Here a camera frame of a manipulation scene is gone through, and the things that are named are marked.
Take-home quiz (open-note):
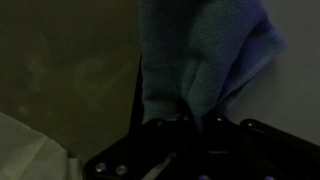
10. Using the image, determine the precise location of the blue microfiber towel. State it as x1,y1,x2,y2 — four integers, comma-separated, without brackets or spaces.
138,0,289,131

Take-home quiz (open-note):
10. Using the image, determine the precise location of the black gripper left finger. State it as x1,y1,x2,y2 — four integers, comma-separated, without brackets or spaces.
83,114,202,180

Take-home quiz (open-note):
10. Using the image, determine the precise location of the white crumpled cloth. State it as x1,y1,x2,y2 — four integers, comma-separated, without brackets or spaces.
0,111,84,180

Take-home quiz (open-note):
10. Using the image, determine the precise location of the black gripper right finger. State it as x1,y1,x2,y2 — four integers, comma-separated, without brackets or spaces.
199,114,320,180

